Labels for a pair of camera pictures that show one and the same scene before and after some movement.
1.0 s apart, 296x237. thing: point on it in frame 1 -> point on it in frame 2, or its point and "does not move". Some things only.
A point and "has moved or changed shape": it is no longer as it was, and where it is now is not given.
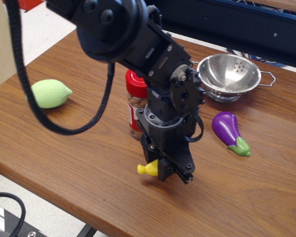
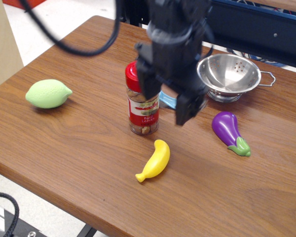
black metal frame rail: [262, 33] does not move
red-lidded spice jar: [136, 88] does not move
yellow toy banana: [151, 169] has moved or changed shape
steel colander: [225, 76] does not move
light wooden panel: [2, 62] does not move
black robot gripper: [174, 138] -> [175, 64]
